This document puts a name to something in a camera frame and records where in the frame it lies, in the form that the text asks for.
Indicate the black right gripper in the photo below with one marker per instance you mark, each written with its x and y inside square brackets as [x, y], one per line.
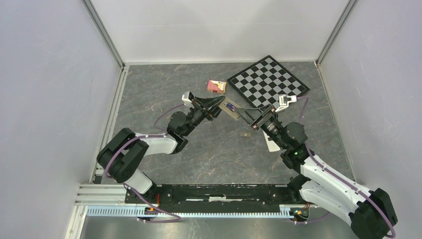
[251, 115]

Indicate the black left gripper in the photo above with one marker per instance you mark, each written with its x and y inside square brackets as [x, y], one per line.
[209, 103]

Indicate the purple battery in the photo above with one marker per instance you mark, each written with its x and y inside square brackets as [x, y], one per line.
[230, 106]

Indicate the beige battery cover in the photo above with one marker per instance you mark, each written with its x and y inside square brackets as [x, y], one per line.
[245, 134]

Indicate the red and white remote control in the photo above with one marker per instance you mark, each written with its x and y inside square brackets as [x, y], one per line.
[271, 145]

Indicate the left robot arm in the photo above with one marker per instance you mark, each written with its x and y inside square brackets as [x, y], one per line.
[122, 155]

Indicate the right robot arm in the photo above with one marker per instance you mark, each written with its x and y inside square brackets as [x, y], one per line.
[369, 213]

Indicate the red playing card box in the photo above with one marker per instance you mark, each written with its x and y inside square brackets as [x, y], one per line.
[216, 86]

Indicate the black and white chessboard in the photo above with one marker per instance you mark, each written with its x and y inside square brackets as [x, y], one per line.
[263, 82]

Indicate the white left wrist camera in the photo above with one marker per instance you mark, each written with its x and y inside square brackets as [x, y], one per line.
[187, 99]

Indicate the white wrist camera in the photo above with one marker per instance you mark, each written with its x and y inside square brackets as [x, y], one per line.
[284, 101]
[187, 99]

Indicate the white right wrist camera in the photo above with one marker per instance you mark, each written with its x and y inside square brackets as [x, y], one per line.
[284, 101]

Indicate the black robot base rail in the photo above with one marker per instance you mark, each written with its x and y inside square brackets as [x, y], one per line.
[220, 200]

